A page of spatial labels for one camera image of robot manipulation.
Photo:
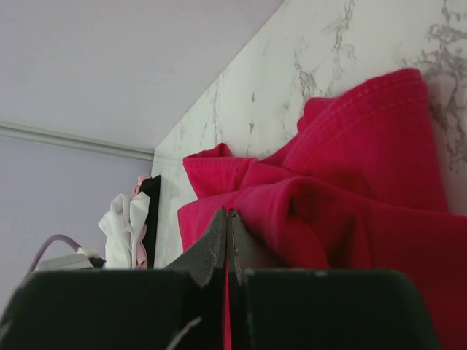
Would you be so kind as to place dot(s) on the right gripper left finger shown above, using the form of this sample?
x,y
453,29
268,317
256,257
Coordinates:
x,y
176,307

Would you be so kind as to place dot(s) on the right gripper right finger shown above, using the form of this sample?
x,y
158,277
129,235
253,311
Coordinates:
x,y
273,306

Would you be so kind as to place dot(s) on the magenta t shirt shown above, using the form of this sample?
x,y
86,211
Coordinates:
x,y
358,186

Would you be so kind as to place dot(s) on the folded white t shirt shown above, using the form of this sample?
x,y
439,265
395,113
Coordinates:
x,y
125,228

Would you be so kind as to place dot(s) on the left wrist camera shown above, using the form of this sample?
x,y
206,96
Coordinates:
x,y
81,259

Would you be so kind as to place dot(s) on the aluminium frame rail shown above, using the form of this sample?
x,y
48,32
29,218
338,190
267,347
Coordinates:
x,y
55,138

